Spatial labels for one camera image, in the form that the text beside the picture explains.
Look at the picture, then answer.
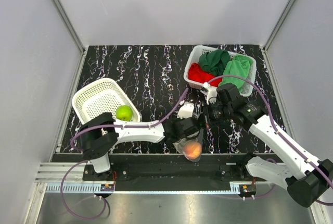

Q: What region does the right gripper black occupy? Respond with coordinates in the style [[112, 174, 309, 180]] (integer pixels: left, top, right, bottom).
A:
[[198, 100, 233, 129]]

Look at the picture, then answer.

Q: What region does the polka dot zip bag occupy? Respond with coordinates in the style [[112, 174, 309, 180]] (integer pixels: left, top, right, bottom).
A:
[[173, 130, 203, 163]]

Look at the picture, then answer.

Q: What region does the green fake apple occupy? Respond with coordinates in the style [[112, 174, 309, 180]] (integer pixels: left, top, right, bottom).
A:
[[116, 105, 133, 121]]

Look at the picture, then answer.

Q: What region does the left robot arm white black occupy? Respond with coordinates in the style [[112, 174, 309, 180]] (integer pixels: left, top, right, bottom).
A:
[[71, 113, 203, 180]]

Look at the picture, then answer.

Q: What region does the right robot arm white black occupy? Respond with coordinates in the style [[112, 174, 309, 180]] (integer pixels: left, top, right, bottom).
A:
[[200, 99, 332, 208]]

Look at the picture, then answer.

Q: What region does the orange fake peach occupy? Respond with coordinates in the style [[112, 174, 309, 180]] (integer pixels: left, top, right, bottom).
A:
[[183, 142, 201, 159]]

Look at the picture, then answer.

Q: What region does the white rectangular slotted basket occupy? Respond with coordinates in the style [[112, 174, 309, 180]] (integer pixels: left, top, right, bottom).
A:
[[184, 45, 257, 97]]

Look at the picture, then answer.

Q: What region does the red cloth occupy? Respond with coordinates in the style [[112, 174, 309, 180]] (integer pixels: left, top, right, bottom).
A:
[[185, 63, 216, 89]]

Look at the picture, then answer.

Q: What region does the dark green cloth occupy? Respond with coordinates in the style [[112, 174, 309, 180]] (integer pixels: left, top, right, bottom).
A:
[[198, 49, 231, 76]]

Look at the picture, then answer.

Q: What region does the light green cloth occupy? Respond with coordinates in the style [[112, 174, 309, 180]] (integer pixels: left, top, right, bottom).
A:
[[219, 54, 253, 93]]

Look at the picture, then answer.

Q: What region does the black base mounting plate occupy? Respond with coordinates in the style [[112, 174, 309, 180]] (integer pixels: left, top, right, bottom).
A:
[[83, 154, 262, 193]]

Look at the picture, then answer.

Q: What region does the white perforated oval basket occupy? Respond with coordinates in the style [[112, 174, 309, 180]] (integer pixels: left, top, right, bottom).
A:
[[72, 78, 141, 124]]

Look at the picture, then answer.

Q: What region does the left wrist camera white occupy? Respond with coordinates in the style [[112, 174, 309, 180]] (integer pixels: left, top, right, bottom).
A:
[[177, 102, 195, 119]]

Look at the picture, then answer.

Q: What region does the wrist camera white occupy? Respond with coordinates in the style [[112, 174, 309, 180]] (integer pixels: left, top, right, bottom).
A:
[[200, 82, 217, 105], [177, 102, 195, 119]]

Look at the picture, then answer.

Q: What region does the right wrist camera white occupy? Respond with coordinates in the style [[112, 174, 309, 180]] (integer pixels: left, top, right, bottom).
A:
[[200, 82, 217, 105]]

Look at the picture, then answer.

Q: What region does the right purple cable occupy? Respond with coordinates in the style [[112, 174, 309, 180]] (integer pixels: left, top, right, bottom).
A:
[[208, 74, 333, 206]]

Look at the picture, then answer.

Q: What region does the aluminium frame rail front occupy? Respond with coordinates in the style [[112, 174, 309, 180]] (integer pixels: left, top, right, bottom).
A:
[[35, 163, 85, 182]]

